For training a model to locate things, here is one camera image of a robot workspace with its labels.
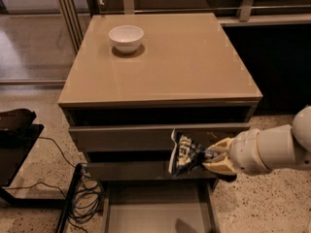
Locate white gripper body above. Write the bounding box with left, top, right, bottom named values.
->
left=229, top=129, right=271, bottom=176

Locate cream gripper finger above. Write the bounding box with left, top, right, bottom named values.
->
left=208, top=138, right=233, bottom=154
left=203, top=155, right=237, bottom=176

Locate blue chip bag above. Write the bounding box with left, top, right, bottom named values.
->
left=168, top=130, right=218, bottom=177

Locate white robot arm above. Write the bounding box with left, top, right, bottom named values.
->
left=203, top=106, right=311, bottom=176

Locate grey open bottom drawer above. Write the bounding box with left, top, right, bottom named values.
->
left=100, top=180, right=221, bottom=233

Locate beige drawer cabinet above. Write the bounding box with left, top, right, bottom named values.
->
left=57, top=13, right=264, bottom=192

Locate grey middle drawer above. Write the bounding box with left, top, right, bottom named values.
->
left=87, top=161, right=217, bottom=182

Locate grey top drawer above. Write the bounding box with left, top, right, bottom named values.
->
left=69, top=123, right=250, bottom=152

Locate black bag on table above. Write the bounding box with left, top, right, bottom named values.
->
left=0, top=109, right=36, bottom=139

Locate white ceramic bowl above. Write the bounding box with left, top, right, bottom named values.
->
left=109, top=25, right=144, bottom=54

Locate black side table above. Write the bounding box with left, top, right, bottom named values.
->
left=0, top=124, right=82, bottom=233

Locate black cable bundle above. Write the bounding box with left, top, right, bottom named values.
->
left=67, top=164, right=104, bottom=233

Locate black floor cable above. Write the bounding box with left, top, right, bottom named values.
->
left=3, top=137, right=76, bottom=199

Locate metal railing frame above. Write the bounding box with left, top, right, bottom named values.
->
left=57, top=0, right=311, bottom=50

